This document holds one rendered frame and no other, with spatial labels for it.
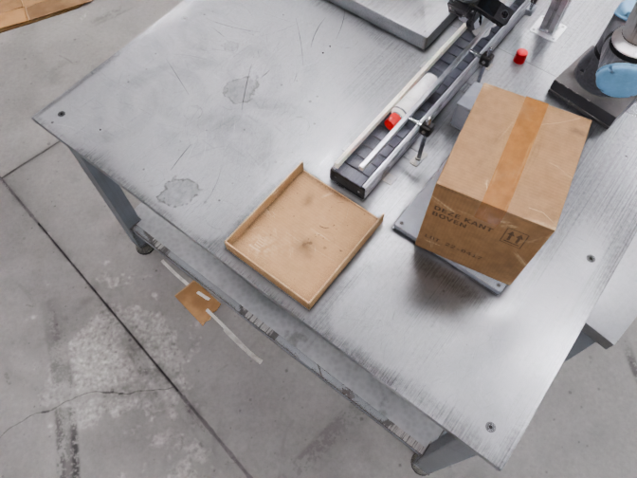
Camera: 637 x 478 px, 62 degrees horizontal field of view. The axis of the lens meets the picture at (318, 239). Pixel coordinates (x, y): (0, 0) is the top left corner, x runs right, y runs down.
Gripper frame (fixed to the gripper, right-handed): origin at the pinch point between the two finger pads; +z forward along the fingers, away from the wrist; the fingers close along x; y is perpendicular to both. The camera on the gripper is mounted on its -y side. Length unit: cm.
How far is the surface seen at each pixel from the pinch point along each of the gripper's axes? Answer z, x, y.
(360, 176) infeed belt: -25, 55, -2
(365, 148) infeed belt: -21, 48, 3
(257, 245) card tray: -36, 82, 8
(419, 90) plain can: -15.4, 27.1, 0.2
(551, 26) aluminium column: 17.4, -15.4, -14.8
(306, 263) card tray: -34, 79, -4
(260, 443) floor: 20, 152, -9
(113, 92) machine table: -30, 72, 74
